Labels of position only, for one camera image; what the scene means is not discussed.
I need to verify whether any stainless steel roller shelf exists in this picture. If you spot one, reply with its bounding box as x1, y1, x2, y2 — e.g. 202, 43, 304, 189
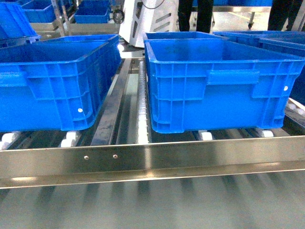
0, 51, 305, 189

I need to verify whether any blue bin front middle-right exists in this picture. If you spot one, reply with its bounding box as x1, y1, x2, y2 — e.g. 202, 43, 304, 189
145, 39, 305, 134

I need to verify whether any blue bin middle-left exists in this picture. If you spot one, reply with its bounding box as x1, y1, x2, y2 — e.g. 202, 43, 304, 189
45, 34, 119, 51
0, 41, 121, 132

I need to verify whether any blue bin rear right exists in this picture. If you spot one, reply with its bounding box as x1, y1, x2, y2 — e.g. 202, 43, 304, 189
213, 31, 305, 47

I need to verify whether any blue bin front middle-left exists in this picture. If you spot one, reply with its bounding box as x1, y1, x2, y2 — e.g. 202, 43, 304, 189
0, 41, 121, 132

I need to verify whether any blue bin rear middle-left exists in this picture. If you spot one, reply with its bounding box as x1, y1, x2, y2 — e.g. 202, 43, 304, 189
45, 34, 119, 51

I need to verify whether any blue bin middle-right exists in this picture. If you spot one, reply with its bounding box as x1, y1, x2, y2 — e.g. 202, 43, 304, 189
145, 39, 305, 134
143, 31, 226, 41

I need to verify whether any tilted blue bin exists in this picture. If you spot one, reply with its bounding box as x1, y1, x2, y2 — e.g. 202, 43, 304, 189
0, 2, 40, 46

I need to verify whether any blue bin rear middle-right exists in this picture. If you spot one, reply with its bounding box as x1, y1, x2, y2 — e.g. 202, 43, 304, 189
143, 31, 226, 41

